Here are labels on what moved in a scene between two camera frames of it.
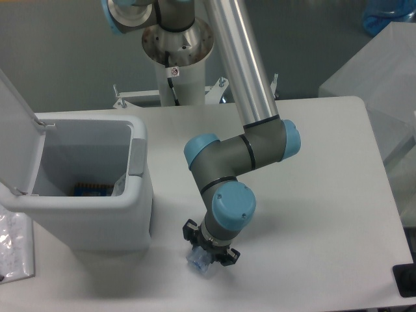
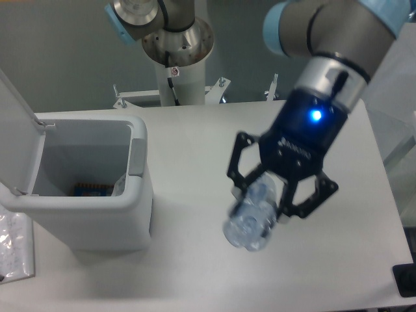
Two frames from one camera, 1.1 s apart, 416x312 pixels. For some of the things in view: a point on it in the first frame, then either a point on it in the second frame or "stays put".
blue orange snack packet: (90, 189) stays put
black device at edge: (405, 277) stays put
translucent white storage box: (382, 75) stays put
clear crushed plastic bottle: (199, 259) to (251, 218)
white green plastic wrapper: (119, 186) stays put
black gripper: (217, 252) to (294, 147)
